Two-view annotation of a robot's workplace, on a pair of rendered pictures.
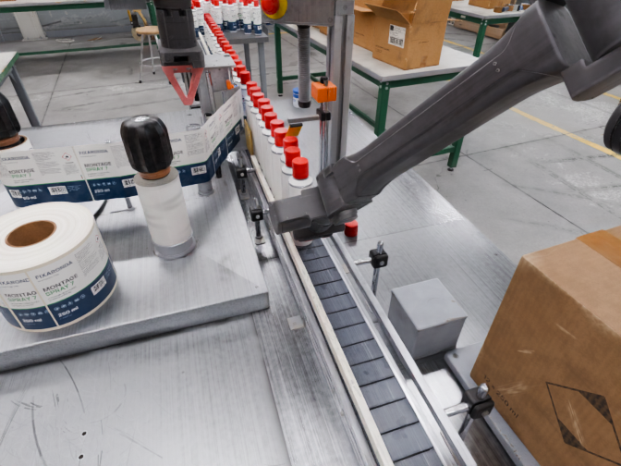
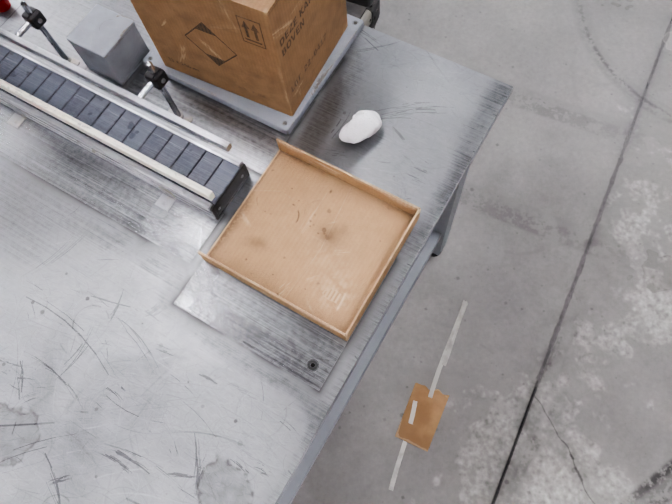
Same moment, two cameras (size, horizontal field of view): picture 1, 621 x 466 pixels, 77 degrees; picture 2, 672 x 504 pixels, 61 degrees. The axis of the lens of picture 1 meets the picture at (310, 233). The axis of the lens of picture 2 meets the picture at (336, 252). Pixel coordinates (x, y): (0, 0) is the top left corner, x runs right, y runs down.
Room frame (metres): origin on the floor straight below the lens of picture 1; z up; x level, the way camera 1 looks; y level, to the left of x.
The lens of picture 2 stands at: (-0.47, -0.07, 1.77)
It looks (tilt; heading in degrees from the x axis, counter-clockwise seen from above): 69 degrees down; 329
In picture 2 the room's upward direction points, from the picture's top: 11 degrees counter-clockwise
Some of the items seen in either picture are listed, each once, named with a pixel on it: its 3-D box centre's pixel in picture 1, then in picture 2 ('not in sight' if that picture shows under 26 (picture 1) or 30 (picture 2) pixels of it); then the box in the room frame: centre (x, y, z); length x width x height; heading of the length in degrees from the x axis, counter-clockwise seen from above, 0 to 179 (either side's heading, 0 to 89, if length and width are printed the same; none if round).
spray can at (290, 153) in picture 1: (294, 191); not in sight; (0.75, 0.04, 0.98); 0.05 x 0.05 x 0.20
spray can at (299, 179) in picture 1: (300, 203); not in sight; (0.70, 0.02, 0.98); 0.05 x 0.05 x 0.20
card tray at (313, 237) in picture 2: not in sight; (310, 234); (-0.11, -0.24, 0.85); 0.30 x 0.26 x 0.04; 18
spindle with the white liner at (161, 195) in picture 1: (160, 190); not in sight; (0.68, 0.31, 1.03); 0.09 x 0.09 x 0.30
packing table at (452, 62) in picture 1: (352, 82); not in sight; (3.48, -0.37, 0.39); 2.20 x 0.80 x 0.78; 22
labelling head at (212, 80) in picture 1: (221, 104); not in sight; (1.21, 0.28, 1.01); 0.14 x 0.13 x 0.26; 18
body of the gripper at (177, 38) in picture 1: (176, 32); not in sight; (0.70, 0.22, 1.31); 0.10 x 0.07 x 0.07; 19
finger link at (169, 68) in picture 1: (183, 76); not in sight; (0.71, 0.22, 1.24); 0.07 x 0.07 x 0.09; 19
